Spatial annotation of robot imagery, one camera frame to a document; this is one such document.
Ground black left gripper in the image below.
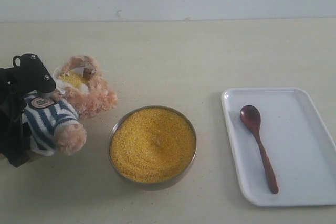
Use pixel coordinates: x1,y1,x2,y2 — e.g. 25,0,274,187
1,53,56,168

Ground plush teddy bear striped shirt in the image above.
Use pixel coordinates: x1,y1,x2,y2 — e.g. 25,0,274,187
0,55,118,162

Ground dark brown wooden spoon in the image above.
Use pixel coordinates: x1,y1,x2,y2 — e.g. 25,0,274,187
239,105,279,194

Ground round metal bowl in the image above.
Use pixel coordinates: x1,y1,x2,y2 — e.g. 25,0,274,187
108,105,197,190

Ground yellow millet grains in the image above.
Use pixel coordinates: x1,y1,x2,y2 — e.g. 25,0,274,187
109,108,196,183

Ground white rectangular plastic tray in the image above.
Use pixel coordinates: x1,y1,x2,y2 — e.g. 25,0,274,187
221,88,335,207

